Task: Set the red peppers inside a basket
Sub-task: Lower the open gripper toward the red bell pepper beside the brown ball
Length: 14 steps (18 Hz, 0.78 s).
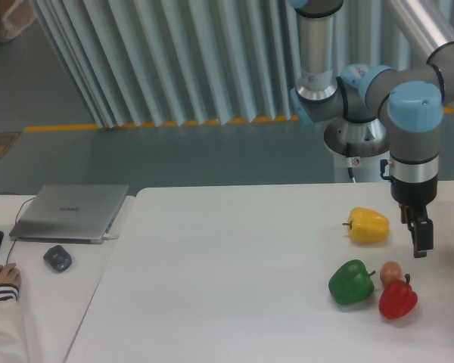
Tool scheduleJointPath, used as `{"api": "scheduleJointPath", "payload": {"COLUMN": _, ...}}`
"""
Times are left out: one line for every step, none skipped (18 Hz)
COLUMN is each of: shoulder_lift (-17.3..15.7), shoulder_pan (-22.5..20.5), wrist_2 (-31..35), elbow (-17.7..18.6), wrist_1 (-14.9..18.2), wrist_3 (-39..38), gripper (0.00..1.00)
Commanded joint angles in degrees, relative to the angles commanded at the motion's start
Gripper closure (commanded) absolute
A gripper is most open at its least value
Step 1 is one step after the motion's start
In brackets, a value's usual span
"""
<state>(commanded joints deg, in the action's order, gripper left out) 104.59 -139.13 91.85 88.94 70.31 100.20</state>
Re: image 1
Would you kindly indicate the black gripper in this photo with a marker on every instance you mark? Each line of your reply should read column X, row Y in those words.
column 418, row 223

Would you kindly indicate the red bell pepper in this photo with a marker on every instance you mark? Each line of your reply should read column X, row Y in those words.
column 398, row 298

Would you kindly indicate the white striped sleeve forearm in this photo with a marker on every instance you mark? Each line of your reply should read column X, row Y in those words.
column 12, row 332

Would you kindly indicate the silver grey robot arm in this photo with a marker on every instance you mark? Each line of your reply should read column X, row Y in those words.
column 379, row 111

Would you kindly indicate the person's hand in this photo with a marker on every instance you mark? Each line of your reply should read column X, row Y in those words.
column 10, row 280

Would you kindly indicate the yellow bell pepper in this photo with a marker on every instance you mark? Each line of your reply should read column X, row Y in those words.
column 366, row 226

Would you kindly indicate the brown egg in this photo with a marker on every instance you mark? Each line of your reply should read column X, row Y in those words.
column 390, row 271

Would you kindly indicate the green bell pepper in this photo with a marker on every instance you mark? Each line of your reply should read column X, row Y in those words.
column 351, row 283

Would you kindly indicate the white corrugated partition screen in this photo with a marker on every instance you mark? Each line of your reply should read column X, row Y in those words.
column 177, row 61

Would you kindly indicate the silver closed laptop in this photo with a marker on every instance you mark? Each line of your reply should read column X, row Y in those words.
column 70, row 213

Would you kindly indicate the dark grey computer mouse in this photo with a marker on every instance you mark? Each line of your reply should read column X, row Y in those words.
column 58, row 258

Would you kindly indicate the cardboard box in plastic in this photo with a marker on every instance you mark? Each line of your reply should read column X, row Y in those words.
column 15, row 17

